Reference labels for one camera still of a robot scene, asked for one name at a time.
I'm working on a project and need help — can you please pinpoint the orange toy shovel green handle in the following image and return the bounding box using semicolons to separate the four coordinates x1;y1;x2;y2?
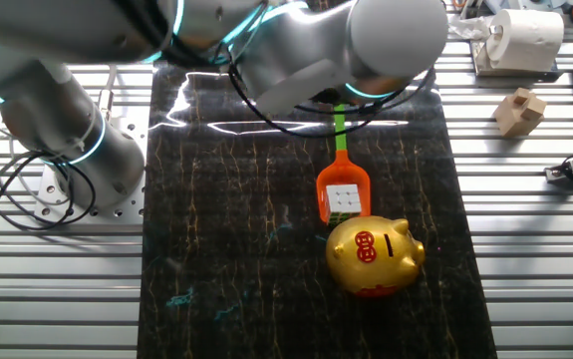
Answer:
315;103;372;226

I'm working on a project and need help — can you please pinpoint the white faced puzzle cube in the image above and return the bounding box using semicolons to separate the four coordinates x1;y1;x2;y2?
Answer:
324;183;363;224

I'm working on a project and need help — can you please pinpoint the black marble pattern mat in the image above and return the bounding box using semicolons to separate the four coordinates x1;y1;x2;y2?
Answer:
136;62;497;359

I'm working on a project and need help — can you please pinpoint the golden piggy bank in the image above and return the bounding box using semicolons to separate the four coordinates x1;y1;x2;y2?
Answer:
325;215;426;299

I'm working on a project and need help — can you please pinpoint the crumpled white tissue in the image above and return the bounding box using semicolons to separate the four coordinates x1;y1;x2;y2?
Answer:
448;13;496;42

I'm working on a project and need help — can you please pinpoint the wooden interlocking block puzzle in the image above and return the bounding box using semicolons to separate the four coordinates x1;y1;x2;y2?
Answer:
492;88;548;139

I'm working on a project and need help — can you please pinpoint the dark paper roll tray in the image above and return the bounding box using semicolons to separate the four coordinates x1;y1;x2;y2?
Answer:
469;39;561;84

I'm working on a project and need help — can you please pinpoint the white toilet paper roll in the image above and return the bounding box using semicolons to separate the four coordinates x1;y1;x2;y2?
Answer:
484;8;565;74

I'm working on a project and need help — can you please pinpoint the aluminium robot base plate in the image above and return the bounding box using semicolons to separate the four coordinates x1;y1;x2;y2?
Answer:
34;107;148;225

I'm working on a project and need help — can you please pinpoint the thick grey robot cable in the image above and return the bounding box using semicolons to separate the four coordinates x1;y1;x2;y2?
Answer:
97;64;118;121

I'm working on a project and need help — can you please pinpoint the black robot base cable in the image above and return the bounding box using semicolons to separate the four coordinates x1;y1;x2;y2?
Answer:
0;149;98;245

